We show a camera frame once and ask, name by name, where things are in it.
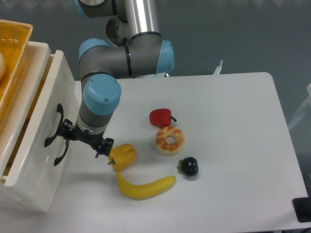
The white metal frame right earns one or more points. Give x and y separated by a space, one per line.
302 111

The yellow bell pepper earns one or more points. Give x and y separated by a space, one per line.
121 157

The white drawer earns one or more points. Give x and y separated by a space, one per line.
34 163

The red bell pepper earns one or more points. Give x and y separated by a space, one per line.
161 117

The yellow wicker basket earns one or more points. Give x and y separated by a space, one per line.
14 38

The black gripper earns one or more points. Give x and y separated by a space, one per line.
72 132

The white drawer cabinet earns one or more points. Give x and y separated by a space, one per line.
36 64

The black device at edge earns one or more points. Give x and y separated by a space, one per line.
302 207

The yellow banana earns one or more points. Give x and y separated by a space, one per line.
145 191

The black lower drawer handle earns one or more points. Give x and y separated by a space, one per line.
59 159

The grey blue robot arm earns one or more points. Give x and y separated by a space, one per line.
142 52

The dark mangosteen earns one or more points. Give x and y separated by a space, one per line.
188 166

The glazed donut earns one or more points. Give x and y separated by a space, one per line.
170 140

